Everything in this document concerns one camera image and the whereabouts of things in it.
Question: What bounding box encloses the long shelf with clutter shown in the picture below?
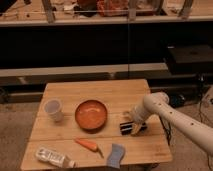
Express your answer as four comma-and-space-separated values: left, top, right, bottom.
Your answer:
0, 0, 213, 27

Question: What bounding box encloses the black striped eraser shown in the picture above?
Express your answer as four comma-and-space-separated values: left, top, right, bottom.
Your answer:
120, 122, 147, 135

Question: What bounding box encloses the orange toy carrot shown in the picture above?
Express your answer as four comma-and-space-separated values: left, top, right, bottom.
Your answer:
75, 139, 103, 157

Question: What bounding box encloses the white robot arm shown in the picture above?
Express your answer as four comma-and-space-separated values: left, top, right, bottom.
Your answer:
123, 92, 213, 157

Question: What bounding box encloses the blue sponge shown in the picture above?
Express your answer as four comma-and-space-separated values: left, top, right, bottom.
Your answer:
106, 144, 125, 169

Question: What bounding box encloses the black box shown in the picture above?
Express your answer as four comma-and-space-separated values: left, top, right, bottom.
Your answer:
165, 45, 213, 74

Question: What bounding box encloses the clear plastic bottle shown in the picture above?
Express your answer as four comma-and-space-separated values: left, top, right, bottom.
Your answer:
35, 147, 75, 168

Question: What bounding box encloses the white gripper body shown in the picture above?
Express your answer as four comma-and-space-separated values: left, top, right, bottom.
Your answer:
123, 103, 151, 124

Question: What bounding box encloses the orange bowl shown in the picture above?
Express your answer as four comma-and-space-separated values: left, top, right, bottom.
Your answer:
75, 100, 108, 131

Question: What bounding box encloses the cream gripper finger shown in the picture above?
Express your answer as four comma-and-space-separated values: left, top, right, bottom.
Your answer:
131, 123, 142, 135

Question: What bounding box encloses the black cable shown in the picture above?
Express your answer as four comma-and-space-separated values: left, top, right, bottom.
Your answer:
159, 116, 173, 146

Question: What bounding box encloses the wooden table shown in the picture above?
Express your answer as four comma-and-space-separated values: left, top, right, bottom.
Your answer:
21, 79, 172, 171

